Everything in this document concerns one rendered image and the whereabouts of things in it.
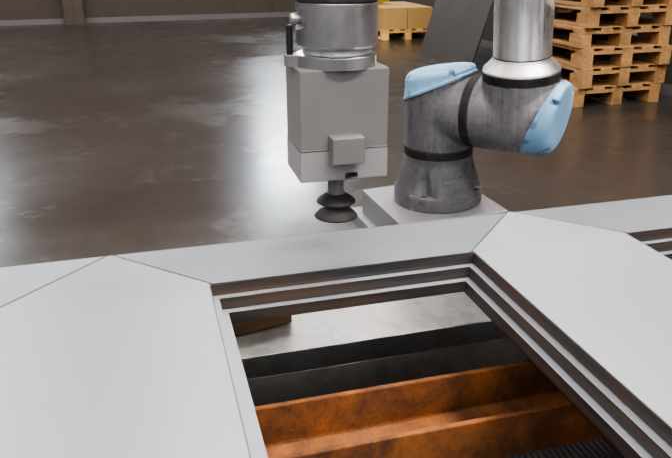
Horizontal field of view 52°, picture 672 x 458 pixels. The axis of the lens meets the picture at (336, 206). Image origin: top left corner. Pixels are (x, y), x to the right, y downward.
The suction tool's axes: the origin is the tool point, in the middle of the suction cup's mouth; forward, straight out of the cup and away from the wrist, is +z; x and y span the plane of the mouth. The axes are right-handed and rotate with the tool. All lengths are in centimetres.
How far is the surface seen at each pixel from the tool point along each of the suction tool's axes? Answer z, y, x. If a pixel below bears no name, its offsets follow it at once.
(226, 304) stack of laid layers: 5.6, -11.9, -5.3
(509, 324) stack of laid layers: 6.1, 12.1, -14.6
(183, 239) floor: 89, -10, 208
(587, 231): 3.7, 27.5, -2.7
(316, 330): 20.8, 0.8, 12.8
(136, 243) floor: 89, -28, 209
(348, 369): 24.7, 4.0, 8.9
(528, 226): 3.7, 22.1, 0.3
